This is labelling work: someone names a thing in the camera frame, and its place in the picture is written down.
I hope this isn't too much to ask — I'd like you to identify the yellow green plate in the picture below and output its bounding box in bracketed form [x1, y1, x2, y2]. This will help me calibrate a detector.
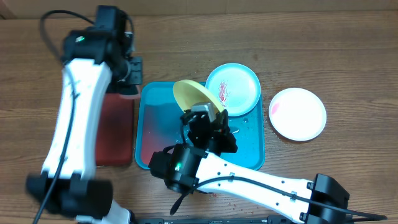
[173, 80, 224, 113]

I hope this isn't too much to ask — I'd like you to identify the light blue plate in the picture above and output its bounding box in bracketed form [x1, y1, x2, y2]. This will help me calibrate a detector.
[205, 63, 261, 116]

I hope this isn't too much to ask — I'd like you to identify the white plate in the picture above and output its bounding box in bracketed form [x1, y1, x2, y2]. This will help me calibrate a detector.
[269, 88, 327, 141]

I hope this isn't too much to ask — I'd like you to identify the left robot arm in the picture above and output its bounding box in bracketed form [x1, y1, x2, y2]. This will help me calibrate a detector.
[26, 26, 137, 223]

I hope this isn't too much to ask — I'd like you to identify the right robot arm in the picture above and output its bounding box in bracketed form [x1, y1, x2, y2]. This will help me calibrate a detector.
[149, 110, 349, 223]

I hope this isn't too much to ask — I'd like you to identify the teal plastic serving tray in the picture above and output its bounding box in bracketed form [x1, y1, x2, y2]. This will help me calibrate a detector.
[135, 82, 266, 170]

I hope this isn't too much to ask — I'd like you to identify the black red small tray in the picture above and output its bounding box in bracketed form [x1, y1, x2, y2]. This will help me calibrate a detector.
[95, 93, 134, 166]

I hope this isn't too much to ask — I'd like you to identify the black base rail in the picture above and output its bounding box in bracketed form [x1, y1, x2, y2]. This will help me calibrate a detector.
[134, 215, 294, 224]

